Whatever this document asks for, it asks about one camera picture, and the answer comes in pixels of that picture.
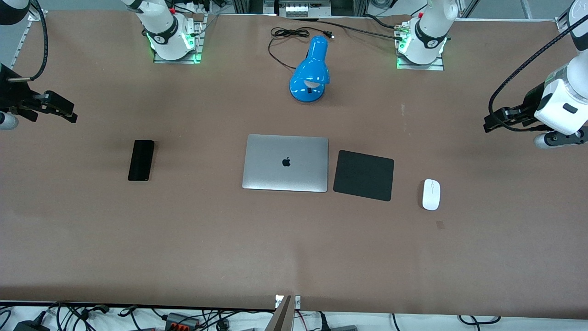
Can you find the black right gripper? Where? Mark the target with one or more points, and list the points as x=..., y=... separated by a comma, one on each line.
x=13, y=93

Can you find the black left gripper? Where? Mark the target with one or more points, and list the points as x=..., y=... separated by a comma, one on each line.
x=532, y=102

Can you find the white computer mouse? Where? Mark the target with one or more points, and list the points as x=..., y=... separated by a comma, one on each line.
x=431, y=195

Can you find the black smartphone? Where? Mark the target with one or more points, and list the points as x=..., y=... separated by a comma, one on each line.
x=141, y=160

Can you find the black mouse pad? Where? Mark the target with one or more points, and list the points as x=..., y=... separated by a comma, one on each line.
x=363, y=175

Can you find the blue desk lamp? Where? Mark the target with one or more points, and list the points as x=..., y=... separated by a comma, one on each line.
x=311, y=69

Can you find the black power adapter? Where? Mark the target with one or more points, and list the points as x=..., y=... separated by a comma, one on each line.
x=30, y=325

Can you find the silver closed laptop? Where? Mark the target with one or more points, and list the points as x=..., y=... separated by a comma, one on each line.
x=285, y=163

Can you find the white power strip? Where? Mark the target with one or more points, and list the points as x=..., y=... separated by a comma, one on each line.
x=305, y=10

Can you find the grey box with orange connectors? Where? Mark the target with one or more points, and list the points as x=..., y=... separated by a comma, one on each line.
x=183, y=322

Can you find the aluminium table edge rail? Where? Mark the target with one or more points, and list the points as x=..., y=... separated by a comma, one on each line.
x=20, y=43

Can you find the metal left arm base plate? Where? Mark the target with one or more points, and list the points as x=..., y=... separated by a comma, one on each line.
x=438, y=65

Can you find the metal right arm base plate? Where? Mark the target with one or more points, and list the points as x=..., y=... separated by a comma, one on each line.
x=195, y=55

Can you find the metal mounting bracket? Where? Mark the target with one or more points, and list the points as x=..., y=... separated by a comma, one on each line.
x=297, y=302

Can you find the wooden post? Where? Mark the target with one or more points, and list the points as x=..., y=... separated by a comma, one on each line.
x=281, y=317

